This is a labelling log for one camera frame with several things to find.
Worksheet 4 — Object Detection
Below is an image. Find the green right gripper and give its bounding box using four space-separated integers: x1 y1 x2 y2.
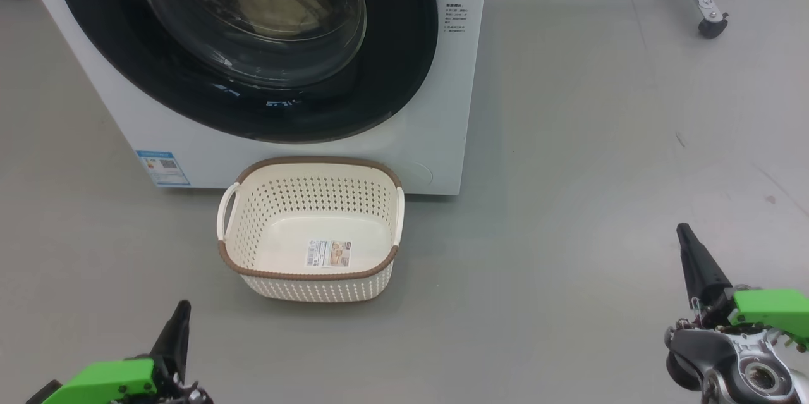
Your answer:
676 223 809 349

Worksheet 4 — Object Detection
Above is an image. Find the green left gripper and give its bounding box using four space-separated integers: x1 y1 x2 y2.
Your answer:
39 300 192 404

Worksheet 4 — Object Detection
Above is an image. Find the black round glass washer door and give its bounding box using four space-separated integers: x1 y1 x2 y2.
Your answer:
51 0 440 144

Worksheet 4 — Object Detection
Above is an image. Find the printed basket label sticker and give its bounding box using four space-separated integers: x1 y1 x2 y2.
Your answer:
306 239 353 269

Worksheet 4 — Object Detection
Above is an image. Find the cream perforated laundry basket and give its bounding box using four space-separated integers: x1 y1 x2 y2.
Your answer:
217 156 406 303

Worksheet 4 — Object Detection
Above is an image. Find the white front-load washing machine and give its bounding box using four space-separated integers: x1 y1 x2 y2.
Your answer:
13 0 490 196

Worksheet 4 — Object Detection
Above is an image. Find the blue energy label sticker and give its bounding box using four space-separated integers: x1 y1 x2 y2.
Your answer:
135 150 192 188

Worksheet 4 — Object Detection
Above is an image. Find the black caster wheel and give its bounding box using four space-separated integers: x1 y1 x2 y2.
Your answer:
698 12 729 39

